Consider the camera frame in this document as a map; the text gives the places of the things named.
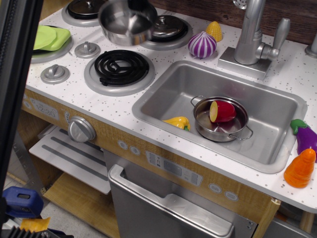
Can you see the yellow toy bell pepper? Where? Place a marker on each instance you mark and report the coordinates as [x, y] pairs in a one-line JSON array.
[[179, 122]]

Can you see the grey stove knob upper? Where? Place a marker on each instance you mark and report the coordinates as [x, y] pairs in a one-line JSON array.
[[87, 50]]

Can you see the blue clamp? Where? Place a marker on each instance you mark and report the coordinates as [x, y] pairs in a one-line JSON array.
[[22, 202]]

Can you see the grey sink basin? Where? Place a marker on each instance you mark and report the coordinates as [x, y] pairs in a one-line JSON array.
[[270, 112]]

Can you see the silver dishwasher door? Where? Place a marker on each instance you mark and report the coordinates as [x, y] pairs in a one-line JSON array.
[[149, 206]]

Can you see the purple white toy onion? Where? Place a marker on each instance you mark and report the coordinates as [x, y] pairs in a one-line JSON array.
[[202, 45]]

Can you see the purple toy eggplant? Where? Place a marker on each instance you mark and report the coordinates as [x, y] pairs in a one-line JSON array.
[[306, 137]]

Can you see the grey stove knob lower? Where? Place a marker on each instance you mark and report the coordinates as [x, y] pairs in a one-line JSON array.
[[55, 74]]

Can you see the steel saucepan with wire handle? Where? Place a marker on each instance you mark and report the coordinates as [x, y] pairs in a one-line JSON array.
[[124, 26]]

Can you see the steel lid on rear burner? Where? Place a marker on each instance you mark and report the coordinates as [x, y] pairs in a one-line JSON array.
[[85, 9]]

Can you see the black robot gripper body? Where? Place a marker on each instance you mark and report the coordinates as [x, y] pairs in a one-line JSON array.
[[138, 5]]

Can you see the green plastic tray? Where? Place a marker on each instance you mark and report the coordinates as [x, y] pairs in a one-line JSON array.
[[62, 35]]

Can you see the steel pot with two handles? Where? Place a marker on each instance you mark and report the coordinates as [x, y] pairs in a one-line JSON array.
[[220, 131]]

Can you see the steel lid on burner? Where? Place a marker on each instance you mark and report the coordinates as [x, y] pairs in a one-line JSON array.
[[85, 9], [168, 28]]

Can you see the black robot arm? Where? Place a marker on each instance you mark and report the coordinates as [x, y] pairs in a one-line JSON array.
[[19, 21]]

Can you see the silver oven dial centre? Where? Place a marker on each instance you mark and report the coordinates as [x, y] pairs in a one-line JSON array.
[[80, 130]]

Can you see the grey stove knob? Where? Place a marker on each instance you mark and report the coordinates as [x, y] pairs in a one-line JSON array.
[[55, 74], [87, 50]]

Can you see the black coil front burner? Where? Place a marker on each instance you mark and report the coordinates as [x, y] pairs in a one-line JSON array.
[[120, 68]]

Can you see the round green plastic plate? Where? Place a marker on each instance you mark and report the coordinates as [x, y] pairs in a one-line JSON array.
[[45, 35]]

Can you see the yellow toy corn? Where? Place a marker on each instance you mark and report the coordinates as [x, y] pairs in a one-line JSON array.
[[214, 30]]

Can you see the orange toy carrot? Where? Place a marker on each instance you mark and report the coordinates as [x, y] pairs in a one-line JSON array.
[[299, 173]]

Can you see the white oven shelf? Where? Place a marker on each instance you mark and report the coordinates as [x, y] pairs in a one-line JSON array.
[[83, 161]]

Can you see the steel lid on right burner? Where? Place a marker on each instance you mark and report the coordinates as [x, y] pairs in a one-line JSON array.
[[168, 28]]

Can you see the silver toy faucet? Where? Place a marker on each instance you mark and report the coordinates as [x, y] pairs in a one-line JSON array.
[[252, 57]]

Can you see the red toy apple half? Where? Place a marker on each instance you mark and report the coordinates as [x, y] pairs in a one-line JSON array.
[[222, 111]]

